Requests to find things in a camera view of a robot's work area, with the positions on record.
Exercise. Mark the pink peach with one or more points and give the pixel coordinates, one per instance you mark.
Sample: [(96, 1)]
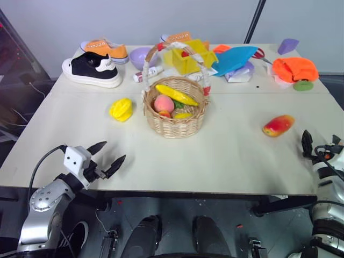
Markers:
[(162, 103)]

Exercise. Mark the green round object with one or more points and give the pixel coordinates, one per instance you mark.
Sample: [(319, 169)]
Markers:
[(303, 85)]

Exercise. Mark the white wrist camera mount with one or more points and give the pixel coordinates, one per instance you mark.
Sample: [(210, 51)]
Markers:
[(75, 159), (322, 168)]

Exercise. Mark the yellow starfruit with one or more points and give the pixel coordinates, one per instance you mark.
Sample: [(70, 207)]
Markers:
[(121, 109)]

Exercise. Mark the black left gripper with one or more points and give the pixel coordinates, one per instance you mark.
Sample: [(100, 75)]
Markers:
[(92, 172)]

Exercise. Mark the large orange cloth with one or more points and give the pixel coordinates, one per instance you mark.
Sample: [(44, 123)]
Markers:
[(294, 68)]

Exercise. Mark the black slanted pole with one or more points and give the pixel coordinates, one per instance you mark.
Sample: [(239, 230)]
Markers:
[(254, 21)]

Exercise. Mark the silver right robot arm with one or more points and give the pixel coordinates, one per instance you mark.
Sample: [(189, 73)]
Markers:
[(328, 212)]

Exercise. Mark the dark rounded robot foot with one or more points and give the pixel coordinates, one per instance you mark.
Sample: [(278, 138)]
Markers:
[(145, 233)]

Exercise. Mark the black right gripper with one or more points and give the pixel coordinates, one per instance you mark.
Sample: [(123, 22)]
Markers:
[(322, 150)]

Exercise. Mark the red yellow mango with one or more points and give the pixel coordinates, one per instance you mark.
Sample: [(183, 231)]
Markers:
[(278, 125)]

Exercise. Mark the black phone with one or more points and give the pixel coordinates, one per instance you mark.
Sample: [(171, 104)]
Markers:
[(27, 79)]

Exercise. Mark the black and white sneaker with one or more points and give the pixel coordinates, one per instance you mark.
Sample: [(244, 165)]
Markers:
[(86, 70)]

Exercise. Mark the green toy vegetable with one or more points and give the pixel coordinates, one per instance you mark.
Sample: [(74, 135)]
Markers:
[(178, 104)]

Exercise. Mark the black table frame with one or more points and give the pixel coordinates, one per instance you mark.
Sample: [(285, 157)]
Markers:
[(188, 195)]

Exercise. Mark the white bottle with red label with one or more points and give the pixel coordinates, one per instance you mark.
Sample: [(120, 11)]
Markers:
[(153, 71)]

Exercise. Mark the white printed paper sheet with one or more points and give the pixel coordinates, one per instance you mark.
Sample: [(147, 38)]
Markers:
[(199, 77)]

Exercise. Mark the yellow banana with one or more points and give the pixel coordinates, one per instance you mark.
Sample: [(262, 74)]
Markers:
[(174, 94)]

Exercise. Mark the white crumpled paper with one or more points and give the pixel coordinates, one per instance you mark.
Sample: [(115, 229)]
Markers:
[(280, 84)]

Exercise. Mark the white tissue packet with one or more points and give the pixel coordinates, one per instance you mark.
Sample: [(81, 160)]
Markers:
[(239, 78)]

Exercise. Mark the small red yellow fruit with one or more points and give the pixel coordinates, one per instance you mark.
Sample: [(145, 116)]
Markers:
[(165, 114)]

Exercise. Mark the black floor bracket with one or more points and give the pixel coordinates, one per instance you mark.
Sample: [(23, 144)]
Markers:
[(108, 243), (257, 247)]

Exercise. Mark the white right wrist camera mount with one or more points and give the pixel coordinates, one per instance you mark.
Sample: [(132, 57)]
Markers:
[(322, 168)]

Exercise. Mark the small red strawberry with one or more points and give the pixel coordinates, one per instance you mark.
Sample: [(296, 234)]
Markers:
[(185, 54)]

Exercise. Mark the small orange cloth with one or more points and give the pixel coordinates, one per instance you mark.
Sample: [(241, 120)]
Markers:
[(221, 48)]

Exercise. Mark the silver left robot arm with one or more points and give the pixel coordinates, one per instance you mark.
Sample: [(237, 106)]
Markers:
[(43, 199)]

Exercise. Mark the yellow folded paper box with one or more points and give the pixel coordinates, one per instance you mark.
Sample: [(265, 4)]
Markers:
[(186, 63)]

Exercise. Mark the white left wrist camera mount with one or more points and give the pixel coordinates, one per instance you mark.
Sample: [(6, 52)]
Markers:
[(75, 159)]

